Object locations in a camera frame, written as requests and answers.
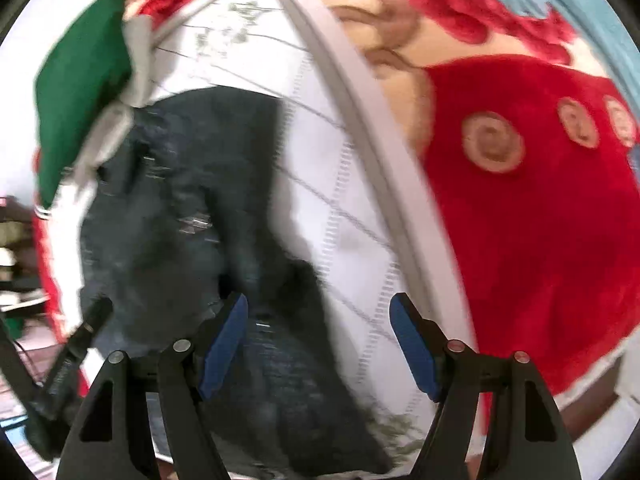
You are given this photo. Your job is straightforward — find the green and grey garment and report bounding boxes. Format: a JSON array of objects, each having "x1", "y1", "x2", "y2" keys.
[{"x1": 34, "y1": 0, "x2": 153, "y2": 209}]

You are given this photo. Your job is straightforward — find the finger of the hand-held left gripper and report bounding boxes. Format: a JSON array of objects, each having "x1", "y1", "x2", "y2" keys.
[{"x1": 31, "y1": 297, "x2": 114, "y2": 421}]

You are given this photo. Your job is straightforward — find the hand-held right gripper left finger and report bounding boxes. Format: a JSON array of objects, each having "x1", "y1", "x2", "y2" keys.
[{"x1": 55, "y1": 291, "x2": 249, "y2": 480}]

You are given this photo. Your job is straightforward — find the dark blue jeans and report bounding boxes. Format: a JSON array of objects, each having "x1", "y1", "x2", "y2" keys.
[{"x1": 79, "y1": 85, "x2": 393, "y2": 478}]

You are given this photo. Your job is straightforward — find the red printed blanket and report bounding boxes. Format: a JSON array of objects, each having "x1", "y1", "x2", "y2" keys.
[{"x1": 31, "y1": 0, "x2": 640, "y2": 461}]

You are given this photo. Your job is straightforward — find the white quilted mat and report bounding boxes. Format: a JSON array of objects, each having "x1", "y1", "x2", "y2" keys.
[{"x1": 47, "y1": 0, "x2": 482, "y2": 480}]

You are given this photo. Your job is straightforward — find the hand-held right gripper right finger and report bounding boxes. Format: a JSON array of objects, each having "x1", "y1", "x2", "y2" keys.
[{"x1": 389, "y1": 292, "x2": 583, "y2": 480}]

